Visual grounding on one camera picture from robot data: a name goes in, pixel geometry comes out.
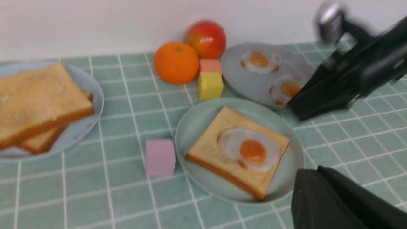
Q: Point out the black left gripper own finger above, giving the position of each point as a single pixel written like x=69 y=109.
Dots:
x=326 y=199

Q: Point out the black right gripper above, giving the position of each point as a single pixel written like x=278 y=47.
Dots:
x=373 y=61

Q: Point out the fried egg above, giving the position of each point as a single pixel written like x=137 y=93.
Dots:
x=285 y=87
x=250 y=149
x=261 y=62

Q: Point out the toast slice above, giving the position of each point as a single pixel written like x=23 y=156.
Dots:
x=52 y=82
x=44 y=141
x=207 y=153

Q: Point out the grey egg plate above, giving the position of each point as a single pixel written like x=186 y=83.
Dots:
x=254 y=86

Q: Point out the yellow cube block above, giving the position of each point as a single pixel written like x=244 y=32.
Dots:
x=210 y=85

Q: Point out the salmon cube block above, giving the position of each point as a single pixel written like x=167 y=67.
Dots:
x=210 y=65

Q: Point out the red apple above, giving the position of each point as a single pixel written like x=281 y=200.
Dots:
x=207 y=38

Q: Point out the mint green centre plate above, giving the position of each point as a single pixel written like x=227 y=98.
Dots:
x=196 y=121

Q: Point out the orange fruit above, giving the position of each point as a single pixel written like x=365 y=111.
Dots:
x=176 y=63

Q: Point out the pink cube block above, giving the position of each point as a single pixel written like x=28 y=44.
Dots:
x=160 y=158

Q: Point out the light blue bread plate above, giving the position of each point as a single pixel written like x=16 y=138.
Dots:
x=75 y=132

